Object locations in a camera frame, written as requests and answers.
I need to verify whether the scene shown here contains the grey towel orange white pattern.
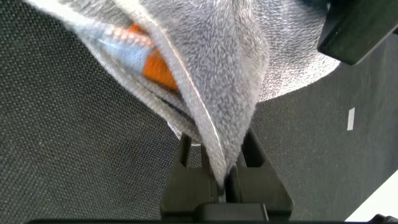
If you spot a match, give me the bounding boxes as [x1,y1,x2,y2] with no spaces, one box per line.
[23,0,341,189]

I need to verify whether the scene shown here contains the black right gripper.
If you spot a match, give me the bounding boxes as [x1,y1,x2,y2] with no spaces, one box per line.
[317,0,398,66]

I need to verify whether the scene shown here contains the clear tape piece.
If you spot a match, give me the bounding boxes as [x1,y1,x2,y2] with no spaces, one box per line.
[346,107,356,131]

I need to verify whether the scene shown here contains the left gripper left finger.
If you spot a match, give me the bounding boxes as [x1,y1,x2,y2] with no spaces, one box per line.
[160,133,220,220]

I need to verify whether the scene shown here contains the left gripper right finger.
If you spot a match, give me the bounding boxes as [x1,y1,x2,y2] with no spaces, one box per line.
[224,127,294,220]

